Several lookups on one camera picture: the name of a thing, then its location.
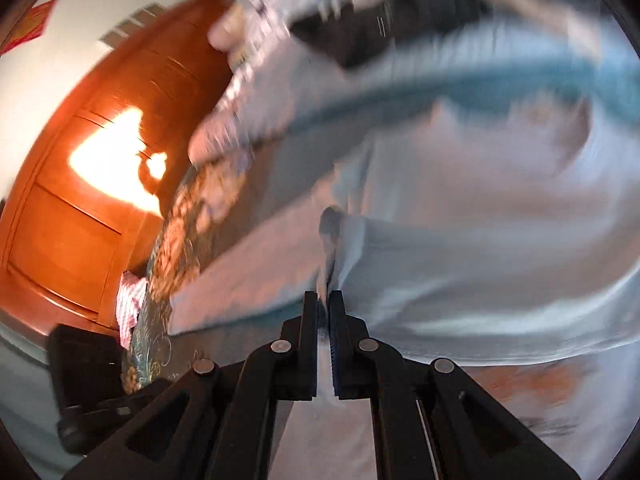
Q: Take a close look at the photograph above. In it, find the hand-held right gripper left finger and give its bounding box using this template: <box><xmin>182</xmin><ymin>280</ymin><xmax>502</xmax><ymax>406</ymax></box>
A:
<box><xmin>62</xmin><ymin>290</ymin><xmax>319</xmax><ymax>480</ymax></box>

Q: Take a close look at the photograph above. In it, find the carved wooden headboard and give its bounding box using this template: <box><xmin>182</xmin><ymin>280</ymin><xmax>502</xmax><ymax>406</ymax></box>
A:
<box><xmin>0</xmin><ymin>0</ymin><xmax>236</xmax><ymax>331</ymax></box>

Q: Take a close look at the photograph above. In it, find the white pillow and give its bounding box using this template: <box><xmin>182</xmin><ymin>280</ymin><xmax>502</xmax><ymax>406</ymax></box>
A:
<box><xmin>207</xmin><ymin>2</ymin><xmax>251</xmax><ymax>53</ymax></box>

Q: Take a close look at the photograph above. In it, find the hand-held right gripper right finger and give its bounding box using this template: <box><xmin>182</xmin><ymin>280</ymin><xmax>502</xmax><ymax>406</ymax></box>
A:
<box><xmin>327</xmin><ymin>290</ymin><xmax>581</xmax><ymax>480</ymax></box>

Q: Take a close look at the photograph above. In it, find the teal floral blanket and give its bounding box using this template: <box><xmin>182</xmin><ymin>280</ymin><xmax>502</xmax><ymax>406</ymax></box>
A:
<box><xmin>120</xmin><ymin>55</ymin><xmax>640</xmax><ymax>480</ymax></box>

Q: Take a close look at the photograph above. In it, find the pale blue floral duvet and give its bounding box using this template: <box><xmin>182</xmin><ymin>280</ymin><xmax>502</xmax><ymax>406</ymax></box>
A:
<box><xmin>187</xmin><ymin>0</ymin><xmax>616</xmax><ymax>161</ymax></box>

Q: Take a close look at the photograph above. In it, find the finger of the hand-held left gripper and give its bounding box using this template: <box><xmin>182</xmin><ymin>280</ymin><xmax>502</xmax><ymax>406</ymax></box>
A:
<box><xmin>57</xmin><ymin>379</ymin><xmax>173</xmax><ymax>455</ymax></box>

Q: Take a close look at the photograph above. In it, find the pale blue garment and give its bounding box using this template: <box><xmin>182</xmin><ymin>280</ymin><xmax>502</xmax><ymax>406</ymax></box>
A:
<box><xmin>167</xmin><ymin>95</ymin><xmax>640</xmax><ymax>366</ymax></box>

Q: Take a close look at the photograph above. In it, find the red wall paper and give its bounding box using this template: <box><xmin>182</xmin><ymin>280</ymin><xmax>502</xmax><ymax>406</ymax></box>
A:
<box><xmin>0</xmin><ymin>0</ymin><xmax>57</xmax><ymax>56</ymax></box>

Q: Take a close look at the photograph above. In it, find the pink checked cloth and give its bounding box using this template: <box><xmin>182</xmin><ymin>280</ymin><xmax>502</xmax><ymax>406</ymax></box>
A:
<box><xmin>116</xmin><ymin>270</ymin><xmax>149</xmax><ymax>348</ymax></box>

